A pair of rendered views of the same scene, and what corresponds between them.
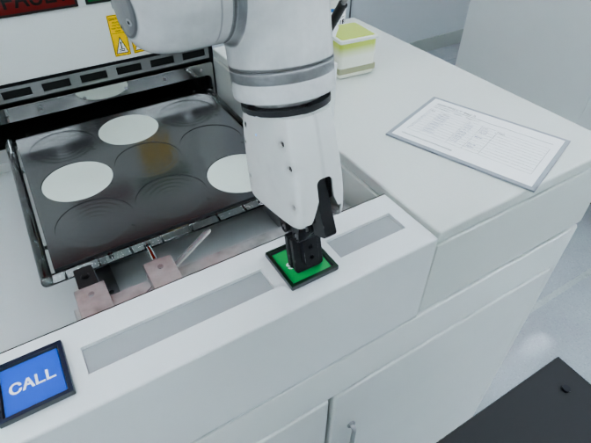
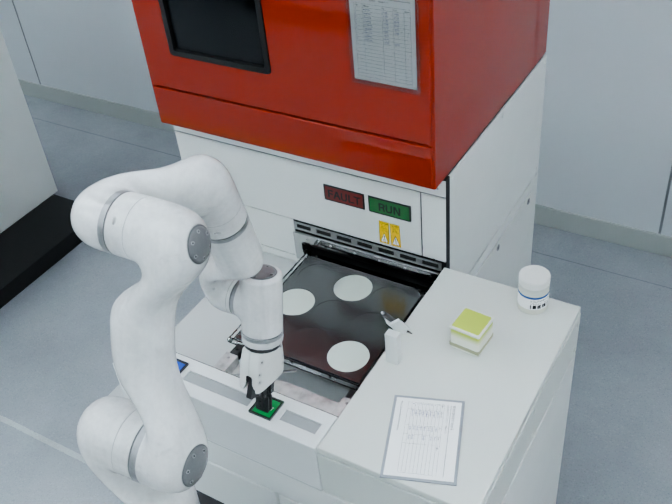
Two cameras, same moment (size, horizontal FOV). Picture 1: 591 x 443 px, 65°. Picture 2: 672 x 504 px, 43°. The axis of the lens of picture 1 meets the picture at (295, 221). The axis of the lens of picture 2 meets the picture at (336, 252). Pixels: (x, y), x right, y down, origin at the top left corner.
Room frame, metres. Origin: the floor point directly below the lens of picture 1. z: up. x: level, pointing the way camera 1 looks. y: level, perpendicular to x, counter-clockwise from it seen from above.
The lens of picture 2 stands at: (-0.01, -1.18, 2.33)
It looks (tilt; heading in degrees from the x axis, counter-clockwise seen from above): 39 degrees down; 65
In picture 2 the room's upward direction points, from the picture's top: 6 degrees counter-clockwise
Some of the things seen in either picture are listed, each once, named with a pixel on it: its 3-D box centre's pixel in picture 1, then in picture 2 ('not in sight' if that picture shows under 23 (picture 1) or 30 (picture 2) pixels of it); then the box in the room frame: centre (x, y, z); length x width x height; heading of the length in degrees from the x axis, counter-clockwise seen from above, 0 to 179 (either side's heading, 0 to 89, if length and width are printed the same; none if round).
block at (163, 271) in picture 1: (170, 287); not in sight; (0.35, 0.15, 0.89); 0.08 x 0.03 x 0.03; 31
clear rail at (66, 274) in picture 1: (191, 228); (291, 363); (0.46, 0.14, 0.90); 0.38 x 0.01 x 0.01; 121
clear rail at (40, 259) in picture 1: (25, 200); (270, 295); (0.51, 0.39, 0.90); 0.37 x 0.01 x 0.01; 31
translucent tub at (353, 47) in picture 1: (346, 50); (471, 332); (0.80, -0.09, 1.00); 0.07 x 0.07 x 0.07; 26
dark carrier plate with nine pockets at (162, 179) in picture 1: (148, 160); (331, 314); (0.61, 0.23, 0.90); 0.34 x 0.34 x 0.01; 31
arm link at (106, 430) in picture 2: not in sight; (137, 459); (0.04, -0.17, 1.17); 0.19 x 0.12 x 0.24; 124
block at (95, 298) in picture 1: (100, 316); (223, 368); (0.31, 0.22, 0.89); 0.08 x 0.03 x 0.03; 31
